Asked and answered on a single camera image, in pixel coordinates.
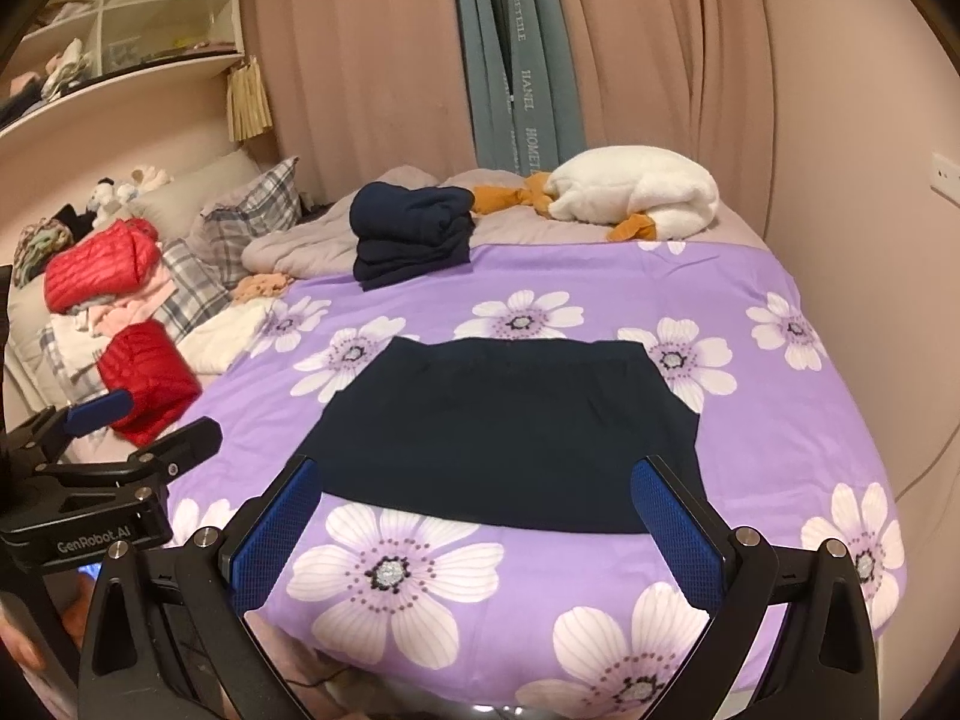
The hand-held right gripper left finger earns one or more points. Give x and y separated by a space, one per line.
274 532

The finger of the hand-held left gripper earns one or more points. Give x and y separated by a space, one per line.
97 409
180 444

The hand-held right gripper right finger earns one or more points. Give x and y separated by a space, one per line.
679 532

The navy zip jacket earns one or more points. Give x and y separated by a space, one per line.
510 435

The pink clothes pile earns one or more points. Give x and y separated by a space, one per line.
142 304

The folded navy clothes stack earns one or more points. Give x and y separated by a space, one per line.
412 232

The person's left hand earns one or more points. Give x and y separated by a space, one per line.
22 649

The dark red down jacket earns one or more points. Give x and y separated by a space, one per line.
146 375

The plaid white cloth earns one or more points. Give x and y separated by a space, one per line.
71 345

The bright red down jacket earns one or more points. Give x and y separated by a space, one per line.
97 262

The small plaid pillow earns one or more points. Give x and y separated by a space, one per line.
191 285

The patterned grey-green cloth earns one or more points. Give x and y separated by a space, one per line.
41 247

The peach cloth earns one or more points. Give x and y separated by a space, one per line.
262 286

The white plush dog toy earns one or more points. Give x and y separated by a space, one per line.
105 199

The grey quilt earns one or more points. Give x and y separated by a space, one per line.
300 247

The pale plush toy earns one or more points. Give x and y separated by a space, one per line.
150 178

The beige pillow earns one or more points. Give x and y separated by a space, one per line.
195 187

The large plaid pillow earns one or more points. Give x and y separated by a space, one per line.
255 210

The purple floral blanket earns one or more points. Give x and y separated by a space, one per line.
600 277

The pink curtain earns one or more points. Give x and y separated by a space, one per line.
360 52

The grey-blue curtain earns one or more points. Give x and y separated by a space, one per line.
480 52

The white wall shelf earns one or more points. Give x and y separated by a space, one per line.
112 90

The white wall socket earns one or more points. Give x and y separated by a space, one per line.
946 176

